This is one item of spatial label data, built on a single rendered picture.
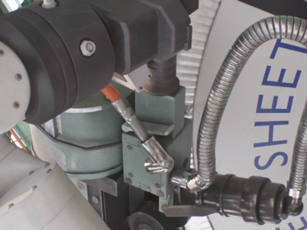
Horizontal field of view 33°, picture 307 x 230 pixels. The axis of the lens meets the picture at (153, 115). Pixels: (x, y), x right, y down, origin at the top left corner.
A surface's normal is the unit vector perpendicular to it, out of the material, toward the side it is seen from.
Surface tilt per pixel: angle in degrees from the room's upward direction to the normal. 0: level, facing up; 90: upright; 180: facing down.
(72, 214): 148
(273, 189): 96
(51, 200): 139
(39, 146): 43
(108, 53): 135
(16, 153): 115
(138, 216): 58
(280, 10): 90
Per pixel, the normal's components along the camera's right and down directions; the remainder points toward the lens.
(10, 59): 0.61, -0.20
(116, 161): 0.55, 0.48
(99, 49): 0.72, 0.07
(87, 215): 0.80, -0.45
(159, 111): -0.50, 0.50
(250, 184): -0.32, -0.75
